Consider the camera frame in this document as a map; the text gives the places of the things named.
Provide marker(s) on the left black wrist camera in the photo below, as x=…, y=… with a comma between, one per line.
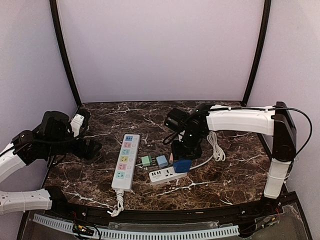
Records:
x=55, y=125

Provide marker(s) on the white coiled cable small strip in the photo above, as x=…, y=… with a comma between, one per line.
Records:
x=218, y=155

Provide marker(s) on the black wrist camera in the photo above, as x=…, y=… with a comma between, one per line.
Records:
x=55, y=125
x=175, y=119

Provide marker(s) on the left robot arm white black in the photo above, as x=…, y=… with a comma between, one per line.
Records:
x=32, y=145

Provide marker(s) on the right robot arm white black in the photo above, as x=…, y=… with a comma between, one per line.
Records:
x=275, y=120

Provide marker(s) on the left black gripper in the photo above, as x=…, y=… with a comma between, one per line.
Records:
x=88, y=149

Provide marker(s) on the white slotted cable duct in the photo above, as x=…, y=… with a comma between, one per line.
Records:
x=114, y=234

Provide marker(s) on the black front table rail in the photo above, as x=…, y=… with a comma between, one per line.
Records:
x=241, y=214

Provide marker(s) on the long white colourful power strip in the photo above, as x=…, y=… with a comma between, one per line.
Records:
x=126, y=162

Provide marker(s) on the green plug adapter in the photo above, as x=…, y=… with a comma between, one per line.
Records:
x=146, y=161

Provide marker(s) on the white cable long strip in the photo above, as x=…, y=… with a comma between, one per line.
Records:
x=120, y=203

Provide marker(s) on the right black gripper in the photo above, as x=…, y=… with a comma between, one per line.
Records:
x=184, y=153

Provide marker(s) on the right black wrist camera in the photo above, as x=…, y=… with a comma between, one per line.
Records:
x=175, y=119

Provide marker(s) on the small white power strip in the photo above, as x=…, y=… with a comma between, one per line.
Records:
x=165, y=175

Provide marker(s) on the left black frame post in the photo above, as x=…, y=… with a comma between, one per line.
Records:
x=63, y=52

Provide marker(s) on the pink plug adapter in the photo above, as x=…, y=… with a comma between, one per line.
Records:
x=171, y=159

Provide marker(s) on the blue cube socket adapter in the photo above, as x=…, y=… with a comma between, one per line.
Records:
x=182, y=166

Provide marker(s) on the light blue plug adapter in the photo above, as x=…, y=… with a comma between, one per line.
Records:
x=162, y=161

